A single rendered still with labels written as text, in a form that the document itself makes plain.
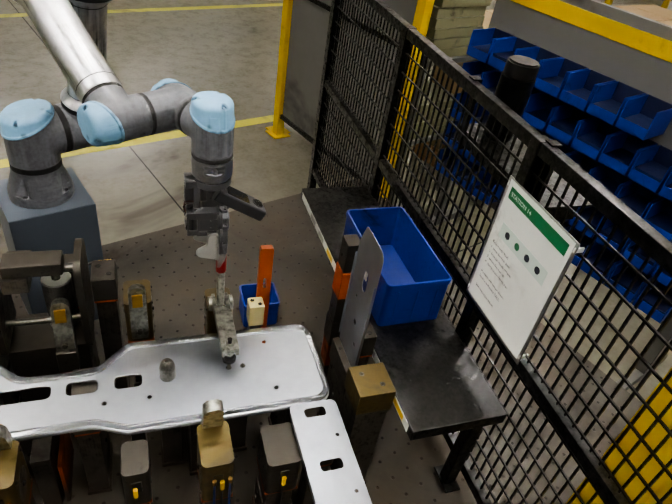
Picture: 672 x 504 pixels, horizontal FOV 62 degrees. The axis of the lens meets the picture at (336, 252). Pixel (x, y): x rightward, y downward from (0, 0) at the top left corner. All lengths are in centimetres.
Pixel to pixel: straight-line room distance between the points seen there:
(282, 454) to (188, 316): 74
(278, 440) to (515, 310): 54
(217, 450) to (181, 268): 98
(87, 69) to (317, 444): 80
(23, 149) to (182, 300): 65
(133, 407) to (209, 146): 53
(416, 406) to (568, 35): 211
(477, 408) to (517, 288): 27
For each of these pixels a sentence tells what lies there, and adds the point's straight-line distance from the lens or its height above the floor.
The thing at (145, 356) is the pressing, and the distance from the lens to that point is 128.
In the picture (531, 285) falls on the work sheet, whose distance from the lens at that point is 113.
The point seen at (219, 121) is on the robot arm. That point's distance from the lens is 100.
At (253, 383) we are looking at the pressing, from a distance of 122.
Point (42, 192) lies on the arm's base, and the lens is 154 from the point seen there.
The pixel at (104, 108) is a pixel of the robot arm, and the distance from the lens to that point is 102.
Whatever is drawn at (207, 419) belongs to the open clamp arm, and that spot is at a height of 108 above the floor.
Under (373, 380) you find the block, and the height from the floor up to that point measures 106.
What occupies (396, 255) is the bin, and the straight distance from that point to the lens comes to 156.
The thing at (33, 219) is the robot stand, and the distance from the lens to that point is 153.
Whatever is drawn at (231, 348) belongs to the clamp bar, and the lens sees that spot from 118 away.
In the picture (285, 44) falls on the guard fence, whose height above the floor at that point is 69.
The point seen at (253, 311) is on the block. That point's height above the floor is 105.
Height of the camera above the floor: 196
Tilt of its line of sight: 37 degrees down
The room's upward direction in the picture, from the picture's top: 10 degrees clockwise
